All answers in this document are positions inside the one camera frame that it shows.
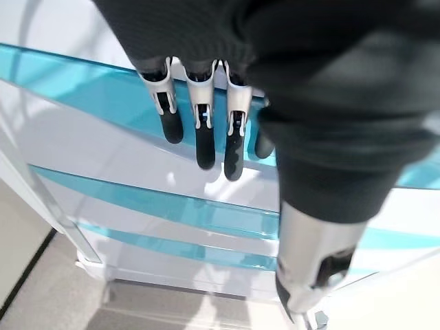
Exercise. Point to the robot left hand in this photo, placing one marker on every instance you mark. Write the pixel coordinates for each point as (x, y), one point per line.
(326, 103)

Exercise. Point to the white cart caster wheel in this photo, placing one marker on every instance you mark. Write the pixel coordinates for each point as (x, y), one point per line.
(316, 319)

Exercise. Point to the white medical cart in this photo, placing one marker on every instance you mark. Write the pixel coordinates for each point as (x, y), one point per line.
(70, 233)

